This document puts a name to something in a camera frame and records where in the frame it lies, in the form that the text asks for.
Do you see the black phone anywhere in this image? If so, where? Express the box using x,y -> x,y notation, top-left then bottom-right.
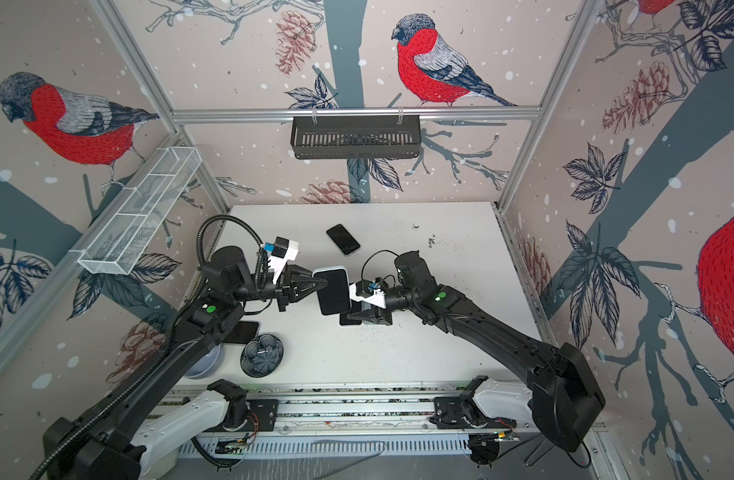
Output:
313,266 -> 351,316
326,224 -> 361,256
223,321 -> 260,345
339,313 -> 363,326

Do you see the lavender cup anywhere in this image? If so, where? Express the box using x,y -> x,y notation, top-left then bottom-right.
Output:
184,345 -> 224,380

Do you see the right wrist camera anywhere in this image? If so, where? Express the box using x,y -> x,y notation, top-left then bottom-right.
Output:
349,280 -> 386,308

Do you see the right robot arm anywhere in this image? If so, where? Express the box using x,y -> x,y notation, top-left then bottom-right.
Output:
349,251 -> 606,452

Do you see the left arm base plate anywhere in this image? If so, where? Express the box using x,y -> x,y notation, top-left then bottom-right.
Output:
212,399 -> 279,433

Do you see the black wall basket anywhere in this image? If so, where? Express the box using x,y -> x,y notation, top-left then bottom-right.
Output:
290,116 -> 421,160

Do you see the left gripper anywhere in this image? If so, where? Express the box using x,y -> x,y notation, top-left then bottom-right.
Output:
231,265 -> 327,313

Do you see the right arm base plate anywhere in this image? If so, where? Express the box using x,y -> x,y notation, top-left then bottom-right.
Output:
428,397 -> 517,430

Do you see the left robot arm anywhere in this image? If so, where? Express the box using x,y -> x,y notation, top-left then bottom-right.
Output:
31,246 -> 327,479

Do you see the dark flower-shaped dish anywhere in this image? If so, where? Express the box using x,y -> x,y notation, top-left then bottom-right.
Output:
240,334 -> 284,378

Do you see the white mesh wall basket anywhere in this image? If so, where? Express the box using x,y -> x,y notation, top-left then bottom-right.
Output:
78,146 -> 202,275

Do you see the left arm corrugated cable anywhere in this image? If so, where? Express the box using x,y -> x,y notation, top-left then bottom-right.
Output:
29,214 -> 266,480

